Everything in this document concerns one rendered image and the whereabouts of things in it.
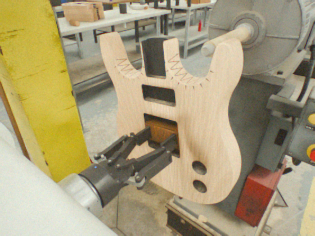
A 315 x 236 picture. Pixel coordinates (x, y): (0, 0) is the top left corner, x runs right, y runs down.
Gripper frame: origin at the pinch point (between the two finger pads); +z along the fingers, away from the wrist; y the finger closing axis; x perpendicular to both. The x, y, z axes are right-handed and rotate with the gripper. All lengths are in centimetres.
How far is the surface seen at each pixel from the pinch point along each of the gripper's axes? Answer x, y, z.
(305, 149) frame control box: -13.0, 27.1, 29.5
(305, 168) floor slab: -110, 26, 146
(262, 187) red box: -48, 15, 45
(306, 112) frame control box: -1.6, 25.3, 29.4
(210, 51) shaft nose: 18.2, 9.2, 7.7
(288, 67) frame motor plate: 4, 16, 49
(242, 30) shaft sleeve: 19.6, 9.2, 24.6
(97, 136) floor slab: -83, -145, 63
